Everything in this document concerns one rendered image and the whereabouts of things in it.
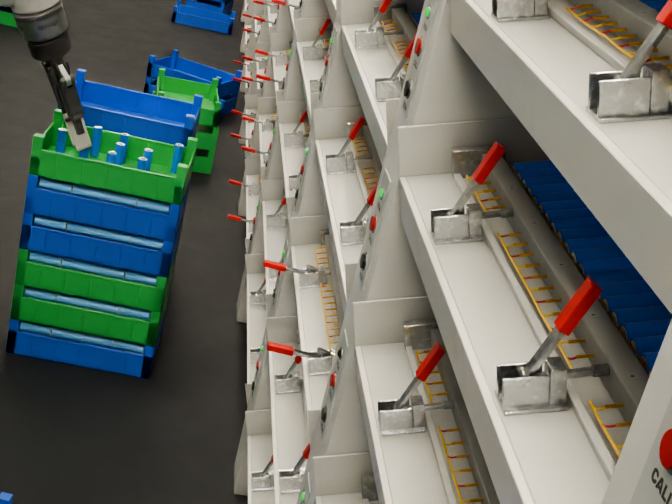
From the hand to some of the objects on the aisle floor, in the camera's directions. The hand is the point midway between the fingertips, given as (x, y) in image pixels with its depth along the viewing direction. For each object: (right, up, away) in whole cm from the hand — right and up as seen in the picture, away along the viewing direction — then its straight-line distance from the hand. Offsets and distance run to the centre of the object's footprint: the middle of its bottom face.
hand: (77, 130), depth 217 cm
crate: (-4, -44, +26) cm, 51 cm away
